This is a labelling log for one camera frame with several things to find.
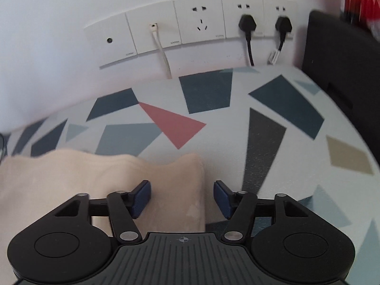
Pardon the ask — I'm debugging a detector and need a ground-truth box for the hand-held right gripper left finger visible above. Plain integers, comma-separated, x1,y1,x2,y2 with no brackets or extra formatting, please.
53,180,152,244

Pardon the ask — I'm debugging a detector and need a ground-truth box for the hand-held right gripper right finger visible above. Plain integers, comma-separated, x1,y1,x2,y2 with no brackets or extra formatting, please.
214,180,311,244

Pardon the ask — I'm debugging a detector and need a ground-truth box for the cream fleece sequin-cuffed garment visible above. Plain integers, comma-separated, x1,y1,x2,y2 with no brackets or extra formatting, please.
0,149,207,284

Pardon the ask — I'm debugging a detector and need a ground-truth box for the geometric patterned tablecloth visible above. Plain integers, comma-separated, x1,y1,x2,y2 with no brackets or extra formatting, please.
0,67,380,285

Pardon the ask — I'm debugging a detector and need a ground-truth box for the black box appliance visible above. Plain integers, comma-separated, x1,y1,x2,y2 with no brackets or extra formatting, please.
300,9,380,179

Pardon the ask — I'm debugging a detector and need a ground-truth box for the white network cable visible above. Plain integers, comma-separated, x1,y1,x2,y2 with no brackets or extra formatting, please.
148,23,173,79

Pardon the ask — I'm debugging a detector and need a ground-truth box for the white coaxial wall socket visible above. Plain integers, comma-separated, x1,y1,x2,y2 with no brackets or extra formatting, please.
84,13,138,69

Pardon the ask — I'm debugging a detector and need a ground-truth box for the white network wall socket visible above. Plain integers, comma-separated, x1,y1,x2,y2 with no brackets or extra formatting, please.
125,1,182,56

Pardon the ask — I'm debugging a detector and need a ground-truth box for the black power plug and cable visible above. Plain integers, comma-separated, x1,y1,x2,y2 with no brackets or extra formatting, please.
239,14,257,67

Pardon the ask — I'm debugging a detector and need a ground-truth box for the black power plug tagged cable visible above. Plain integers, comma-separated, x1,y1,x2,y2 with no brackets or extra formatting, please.
269,15,294,65

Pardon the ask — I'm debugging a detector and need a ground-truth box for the white power wall socket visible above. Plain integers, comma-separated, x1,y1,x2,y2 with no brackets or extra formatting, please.
262,0,298,38
173,0,227,45
221,0,266,39

